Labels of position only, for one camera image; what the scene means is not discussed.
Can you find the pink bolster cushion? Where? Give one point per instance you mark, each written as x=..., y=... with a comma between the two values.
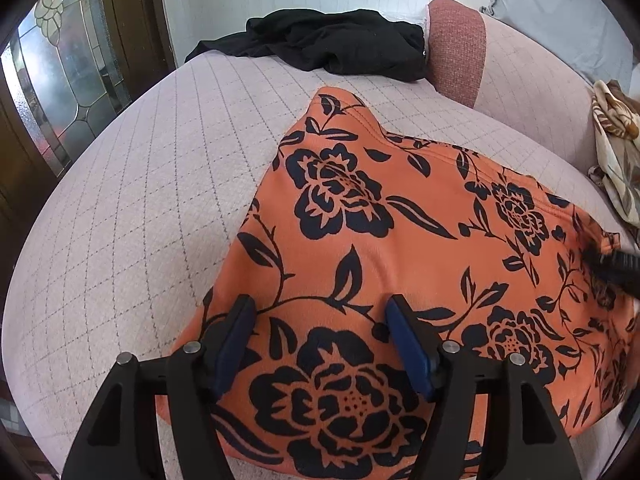
x=490, y=67

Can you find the cream floral blanket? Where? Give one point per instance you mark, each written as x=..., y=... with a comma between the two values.
x=615, y=119

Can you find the pink quilted bed mattress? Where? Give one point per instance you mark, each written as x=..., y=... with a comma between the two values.
x=132, y=237

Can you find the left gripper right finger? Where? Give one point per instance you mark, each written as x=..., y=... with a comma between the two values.
x=523, y=438

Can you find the grey blue pillow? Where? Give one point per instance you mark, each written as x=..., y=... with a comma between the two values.
x=582, y=33

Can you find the stained glass wooden door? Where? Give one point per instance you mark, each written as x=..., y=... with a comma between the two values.
x=68, y=69

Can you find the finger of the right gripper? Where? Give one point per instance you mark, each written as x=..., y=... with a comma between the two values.
x=618, y=268

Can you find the black crumpled garment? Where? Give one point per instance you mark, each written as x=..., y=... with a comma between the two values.
x=358, y=42

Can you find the orange black floral shirt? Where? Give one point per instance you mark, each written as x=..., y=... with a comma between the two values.
x=349, y=214

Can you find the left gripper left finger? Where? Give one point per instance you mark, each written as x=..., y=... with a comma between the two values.
x=118, y=438

